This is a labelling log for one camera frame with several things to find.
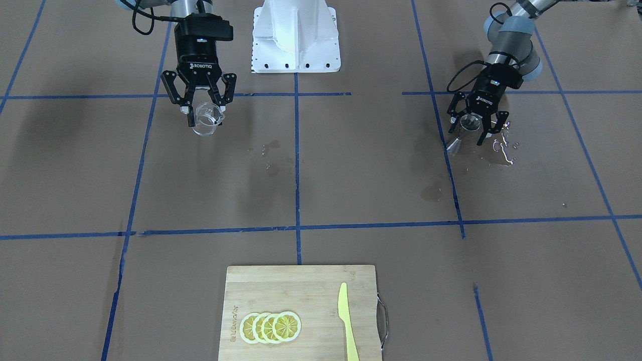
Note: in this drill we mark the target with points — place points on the steel jigger measuring cup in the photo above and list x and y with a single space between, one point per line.
469 123

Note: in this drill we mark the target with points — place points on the yellow plastic knife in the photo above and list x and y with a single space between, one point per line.
344 315

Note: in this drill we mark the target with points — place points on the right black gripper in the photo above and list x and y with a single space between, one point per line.
196 56

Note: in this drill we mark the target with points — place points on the clear glass cup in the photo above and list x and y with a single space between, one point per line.
208 117

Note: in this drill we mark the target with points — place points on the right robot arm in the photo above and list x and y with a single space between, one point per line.
144 14

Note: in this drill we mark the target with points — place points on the wooden cutting board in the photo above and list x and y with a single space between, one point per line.
254 295

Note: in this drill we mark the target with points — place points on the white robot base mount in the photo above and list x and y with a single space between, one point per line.
295 37

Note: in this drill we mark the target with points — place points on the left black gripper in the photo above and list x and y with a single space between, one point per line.
485 96

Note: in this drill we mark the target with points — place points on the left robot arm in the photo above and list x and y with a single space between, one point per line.
511 61

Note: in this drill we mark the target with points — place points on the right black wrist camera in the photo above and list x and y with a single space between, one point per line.
206 26

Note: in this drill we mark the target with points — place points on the back lemon slice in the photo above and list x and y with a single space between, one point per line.
286 326

